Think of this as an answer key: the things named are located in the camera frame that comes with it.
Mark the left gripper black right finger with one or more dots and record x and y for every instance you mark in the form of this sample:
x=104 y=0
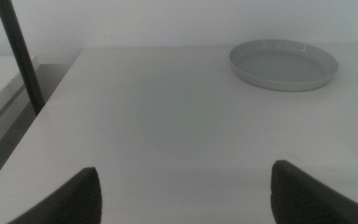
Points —
x=300 y=199

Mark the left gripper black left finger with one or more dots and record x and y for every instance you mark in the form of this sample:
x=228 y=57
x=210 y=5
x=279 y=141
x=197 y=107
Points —
x=73 y=202

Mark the grey shallow bowl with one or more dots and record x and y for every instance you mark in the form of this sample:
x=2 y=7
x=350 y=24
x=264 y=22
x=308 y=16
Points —
x=283 y=67

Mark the black stand pole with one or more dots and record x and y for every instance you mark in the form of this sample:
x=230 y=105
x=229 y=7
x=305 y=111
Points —
x=20 y=56

